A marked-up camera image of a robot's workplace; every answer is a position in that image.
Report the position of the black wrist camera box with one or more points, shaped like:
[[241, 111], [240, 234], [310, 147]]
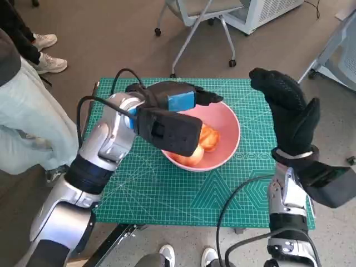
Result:
[[169, 130], [331, 183]]

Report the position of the long toy bread loaf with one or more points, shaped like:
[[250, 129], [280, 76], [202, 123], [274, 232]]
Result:
[[211, 137]]

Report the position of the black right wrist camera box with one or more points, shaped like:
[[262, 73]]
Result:
[[331, 183]]

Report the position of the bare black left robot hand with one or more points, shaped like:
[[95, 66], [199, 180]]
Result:
[[180, 97]]

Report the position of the black caster wheel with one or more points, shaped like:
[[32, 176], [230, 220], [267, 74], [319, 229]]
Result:
[[351, 161]]

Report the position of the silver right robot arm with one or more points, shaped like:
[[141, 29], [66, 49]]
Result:
[[289, 205]]

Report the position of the pink bowl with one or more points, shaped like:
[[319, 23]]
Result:
[[225, 125]]

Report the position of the grey chair on casters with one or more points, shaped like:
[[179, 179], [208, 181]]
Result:
[[200, 15]]

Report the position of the green cutting mat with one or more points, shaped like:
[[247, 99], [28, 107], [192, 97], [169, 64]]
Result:
[[167, 200]]

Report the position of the black metal table rail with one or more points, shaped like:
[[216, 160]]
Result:
[[111, 244]]

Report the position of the white board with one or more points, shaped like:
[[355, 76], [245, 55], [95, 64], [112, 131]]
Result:
[[346, 14]]

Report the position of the round toy bread bun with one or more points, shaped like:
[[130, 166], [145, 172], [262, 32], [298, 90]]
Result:
[[194, 158]]

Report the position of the black table edge strip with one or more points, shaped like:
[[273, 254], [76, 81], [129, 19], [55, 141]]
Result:
[[94, 94]]

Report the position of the white shoe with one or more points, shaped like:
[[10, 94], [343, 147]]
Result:
[[167, 254], [209, 256]]

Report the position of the person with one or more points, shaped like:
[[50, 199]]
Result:
[[25, 119], [16, 27]]

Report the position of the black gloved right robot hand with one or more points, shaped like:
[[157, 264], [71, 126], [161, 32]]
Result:
[[292, 116]]

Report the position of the white perforated cabinet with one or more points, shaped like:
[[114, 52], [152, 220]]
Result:
[[267, 12]]

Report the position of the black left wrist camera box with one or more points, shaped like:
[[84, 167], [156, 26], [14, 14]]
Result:
[[169, 130]]

